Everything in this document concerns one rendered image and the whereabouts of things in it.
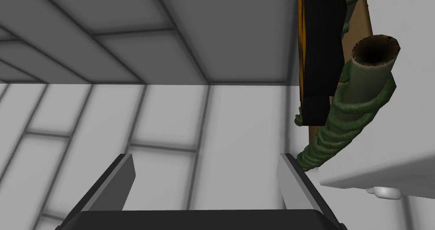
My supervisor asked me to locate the green vine-wrapped tube vase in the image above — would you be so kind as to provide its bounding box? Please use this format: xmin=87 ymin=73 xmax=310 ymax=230
xmin=294 ymin=34 xmax=401 ymax=172

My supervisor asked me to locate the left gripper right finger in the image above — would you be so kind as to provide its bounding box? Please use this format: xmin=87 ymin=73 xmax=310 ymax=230
xmin=276 ymin=153 xmax=323 ymax=212

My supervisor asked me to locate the white round knob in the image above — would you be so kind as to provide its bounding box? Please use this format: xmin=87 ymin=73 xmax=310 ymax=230
xmin=366 ymin=186 xmax=403 ymax=200

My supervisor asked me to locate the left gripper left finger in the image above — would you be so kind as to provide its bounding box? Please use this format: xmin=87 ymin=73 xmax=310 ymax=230
xmin=69 ymin=153 xmax=136 ymax=212

